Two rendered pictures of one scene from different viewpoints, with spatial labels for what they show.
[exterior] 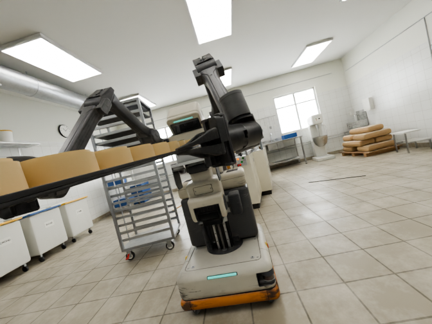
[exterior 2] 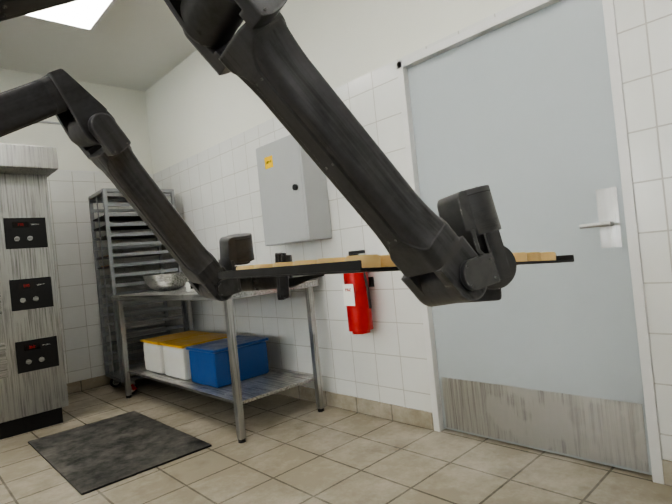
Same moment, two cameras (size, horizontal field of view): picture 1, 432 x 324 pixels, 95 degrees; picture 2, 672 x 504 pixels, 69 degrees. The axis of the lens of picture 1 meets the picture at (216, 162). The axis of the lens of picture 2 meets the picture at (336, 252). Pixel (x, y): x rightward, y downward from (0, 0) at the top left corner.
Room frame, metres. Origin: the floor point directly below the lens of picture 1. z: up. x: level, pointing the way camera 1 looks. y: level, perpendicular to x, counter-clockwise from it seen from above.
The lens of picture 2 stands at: (1.12, 0.80, 1.03)
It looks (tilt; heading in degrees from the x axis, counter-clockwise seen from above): 0 degrees down; 222
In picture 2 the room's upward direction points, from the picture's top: 6 degrees counter-clockwise
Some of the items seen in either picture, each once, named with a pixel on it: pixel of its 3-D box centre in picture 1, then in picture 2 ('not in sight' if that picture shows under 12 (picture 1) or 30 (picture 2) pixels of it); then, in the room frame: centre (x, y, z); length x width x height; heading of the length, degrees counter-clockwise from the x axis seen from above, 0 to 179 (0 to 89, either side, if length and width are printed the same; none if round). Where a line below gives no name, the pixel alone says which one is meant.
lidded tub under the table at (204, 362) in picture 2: not in sight; (229, 360); (-0.93, -2.17, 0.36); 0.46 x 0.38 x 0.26; 177
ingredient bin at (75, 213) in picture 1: (68, 220); not in sight; (3.88, 3.11, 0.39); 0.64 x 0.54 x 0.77; 82
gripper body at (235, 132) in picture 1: (226, 139); (271, 276); (0.42, -0.03, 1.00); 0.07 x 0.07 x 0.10; 37
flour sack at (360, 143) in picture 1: (357, 142); not in sight; (5.33, -3.84, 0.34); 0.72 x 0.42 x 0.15; 179
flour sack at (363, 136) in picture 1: (371, 134); not in sight; (5.03, -4.02, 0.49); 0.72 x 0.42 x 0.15; 90
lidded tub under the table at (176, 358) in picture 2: not in sight; (199, 355); (-0.97, -2.62, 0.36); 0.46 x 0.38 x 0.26; 175
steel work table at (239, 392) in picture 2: not in sight; (207, 339); (-0.95, -2.47, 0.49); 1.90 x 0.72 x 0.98; 85
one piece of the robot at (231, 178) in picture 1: (216, 202); not in sight; (1.58, 0.07, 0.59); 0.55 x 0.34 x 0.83; 82
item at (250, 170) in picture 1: (246, 177); not in sight; (3.35, -0.44, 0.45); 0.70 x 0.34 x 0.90; 164
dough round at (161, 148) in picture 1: (153, 151); not in sight; (0.32, 0.09, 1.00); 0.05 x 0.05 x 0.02
